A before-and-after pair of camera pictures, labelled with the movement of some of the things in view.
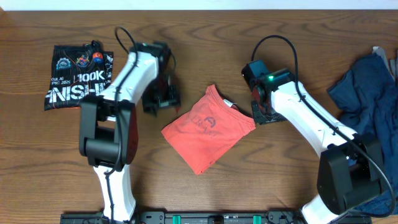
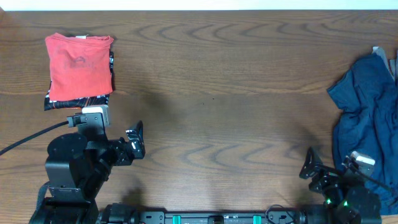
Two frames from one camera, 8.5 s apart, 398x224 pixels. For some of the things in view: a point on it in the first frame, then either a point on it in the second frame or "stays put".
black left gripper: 161,101 -> 130,149
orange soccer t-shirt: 199,136 -> 79,66
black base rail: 204,217 stays put
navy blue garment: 367,98 stays put
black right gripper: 259,117 -> 328,177
